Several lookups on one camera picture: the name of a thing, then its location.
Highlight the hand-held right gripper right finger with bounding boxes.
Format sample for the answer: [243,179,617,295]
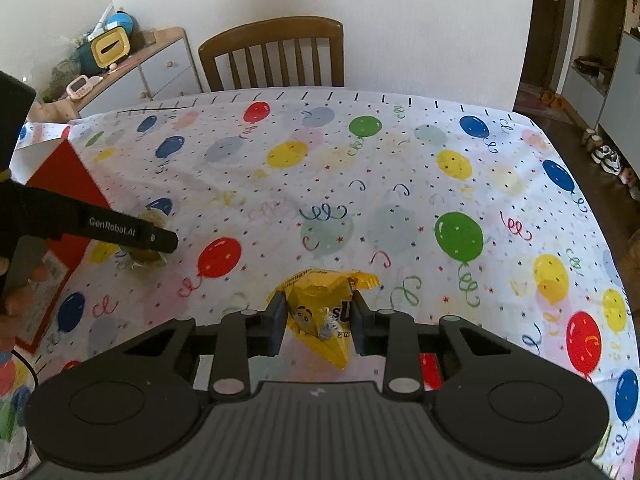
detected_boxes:
[350,290,526,403]

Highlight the pink kitchen timer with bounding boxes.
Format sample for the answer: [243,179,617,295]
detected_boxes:
[65,74,104,100]

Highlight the orange slippers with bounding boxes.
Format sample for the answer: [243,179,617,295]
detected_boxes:
[539,88,569,110]

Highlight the black cable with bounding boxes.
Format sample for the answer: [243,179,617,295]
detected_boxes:
[0,349,40,480]

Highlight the blue ball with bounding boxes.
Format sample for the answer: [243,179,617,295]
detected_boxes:
[105,10,139,36]

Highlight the brown bag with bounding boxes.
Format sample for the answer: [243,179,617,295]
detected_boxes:
[573,55,614,79]

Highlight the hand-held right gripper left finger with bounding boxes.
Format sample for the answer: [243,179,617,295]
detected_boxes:
[110,290,289,403]

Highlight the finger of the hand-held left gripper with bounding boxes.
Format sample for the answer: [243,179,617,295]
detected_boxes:
[149,226,180,256]

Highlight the door mat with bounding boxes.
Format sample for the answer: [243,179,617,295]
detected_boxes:
[515,84,567,112]

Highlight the wooden top sideboard cabinet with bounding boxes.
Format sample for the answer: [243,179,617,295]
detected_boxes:
[75,27,204,116]

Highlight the dark brown door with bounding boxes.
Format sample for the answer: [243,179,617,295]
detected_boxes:
[520,0,569,106]

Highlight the person's left hand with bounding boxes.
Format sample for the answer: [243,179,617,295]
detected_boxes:
[0,262,52,358]

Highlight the white plastic tube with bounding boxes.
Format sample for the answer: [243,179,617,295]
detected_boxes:
[89,3,115,41]

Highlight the red cardboard box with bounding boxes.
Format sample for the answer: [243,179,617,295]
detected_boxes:
[9,137,121,358]

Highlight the round yellow-brown snack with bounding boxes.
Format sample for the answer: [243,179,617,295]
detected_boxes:
[117,207,174,267]

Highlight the yellow teal tissue box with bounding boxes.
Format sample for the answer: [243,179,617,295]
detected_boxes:
[75,27,132,74]

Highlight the grey wardrobe cabinet unit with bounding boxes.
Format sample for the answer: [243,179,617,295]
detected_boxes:
[562,0,640,147]

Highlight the yellow snack bag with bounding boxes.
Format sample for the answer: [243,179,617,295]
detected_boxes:
[270,269,381,371]

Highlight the white black sneakers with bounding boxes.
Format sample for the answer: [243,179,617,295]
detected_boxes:
[591,144,623,175]

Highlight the wooden slat-back chair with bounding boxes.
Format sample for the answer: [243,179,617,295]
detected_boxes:
[198,16,345,94]

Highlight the balloon printed tablecloth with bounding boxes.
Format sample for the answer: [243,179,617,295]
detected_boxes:
[0,89,640,480]

